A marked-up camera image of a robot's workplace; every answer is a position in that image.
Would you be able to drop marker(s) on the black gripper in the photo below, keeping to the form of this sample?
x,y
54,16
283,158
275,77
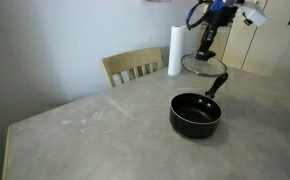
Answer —
x,y
223,16

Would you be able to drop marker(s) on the cream kitchen cabinet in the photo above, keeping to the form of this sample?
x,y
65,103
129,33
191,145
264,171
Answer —
x,y
222,43

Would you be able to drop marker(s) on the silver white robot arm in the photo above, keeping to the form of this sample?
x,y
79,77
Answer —
x,y
233,1

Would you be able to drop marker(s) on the white paper towel roll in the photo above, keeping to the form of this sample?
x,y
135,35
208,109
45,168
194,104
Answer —
x,y
176,50

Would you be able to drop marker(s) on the glass lid with black knob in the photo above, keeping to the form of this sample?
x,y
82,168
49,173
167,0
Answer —
x,y
203,68

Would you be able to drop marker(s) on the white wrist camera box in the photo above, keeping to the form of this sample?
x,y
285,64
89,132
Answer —
x,y
254,13

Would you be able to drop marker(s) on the cream closet doors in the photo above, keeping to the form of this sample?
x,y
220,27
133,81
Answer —
x,y
268,50

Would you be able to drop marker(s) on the light wooden chair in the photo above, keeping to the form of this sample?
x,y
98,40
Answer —
x,y
131,60

